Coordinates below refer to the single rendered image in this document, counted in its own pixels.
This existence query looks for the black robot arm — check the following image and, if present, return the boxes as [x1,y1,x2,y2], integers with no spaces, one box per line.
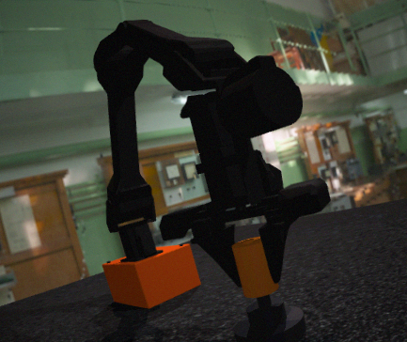
[93,20,303,262]

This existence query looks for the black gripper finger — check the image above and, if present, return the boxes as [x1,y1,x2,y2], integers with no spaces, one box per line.
[190,224,243,288]
[258,217,299,283]

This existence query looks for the dark stepped round pedestal with shaft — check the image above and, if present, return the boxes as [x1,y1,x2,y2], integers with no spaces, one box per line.
[233,295,306,342]

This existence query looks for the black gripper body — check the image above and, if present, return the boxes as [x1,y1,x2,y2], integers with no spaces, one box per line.
[160,140,331,241]

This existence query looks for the orange cylinder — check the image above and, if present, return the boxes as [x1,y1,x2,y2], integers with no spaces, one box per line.
[231,237,279,298]

